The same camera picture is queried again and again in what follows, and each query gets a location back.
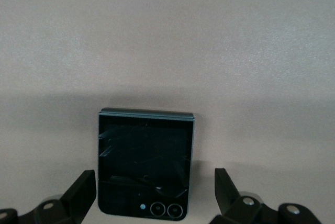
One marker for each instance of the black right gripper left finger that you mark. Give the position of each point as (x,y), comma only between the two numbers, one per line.
(77,197)

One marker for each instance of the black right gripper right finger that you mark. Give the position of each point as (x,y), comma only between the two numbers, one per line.
(226,194)

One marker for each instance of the black flip phone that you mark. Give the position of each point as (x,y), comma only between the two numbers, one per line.
(144,156)

